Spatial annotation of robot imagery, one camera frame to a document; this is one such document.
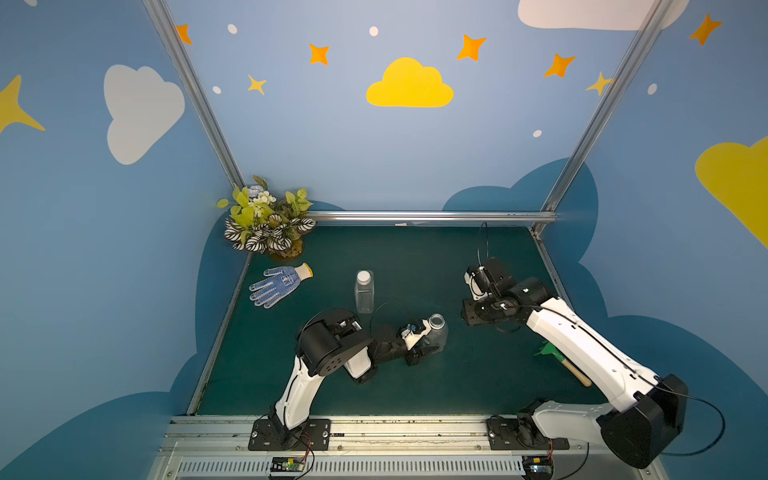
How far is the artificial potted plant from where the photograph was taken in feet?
2.94

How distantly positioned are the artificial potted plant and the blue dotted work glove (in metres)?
0.15

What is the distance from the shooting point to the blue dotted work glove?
103 cm
